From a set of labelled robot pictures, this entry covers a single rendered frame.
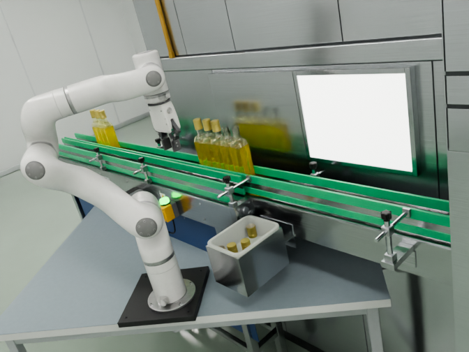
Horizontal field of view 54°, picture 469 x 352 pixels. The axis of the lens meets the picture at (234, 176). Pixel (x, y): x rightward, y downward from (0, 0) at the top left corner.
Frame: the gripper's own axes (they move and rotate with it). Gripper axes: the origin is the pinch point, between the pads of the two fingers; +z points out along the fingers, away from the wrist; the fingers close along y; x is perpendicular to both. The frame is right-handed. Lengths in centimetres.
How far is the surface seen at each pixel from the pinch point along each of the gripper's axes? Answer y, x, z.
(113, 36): 590, -307, -11
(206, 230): 19, -17, 48
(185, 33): 38, -45, -30
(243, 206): -6.9, -18.8, 32.0
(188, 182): 22.5, -16.6, 26.0
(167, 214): 34, -8, 40
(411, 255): -71, -24, 37
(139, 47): 574, -340, 17
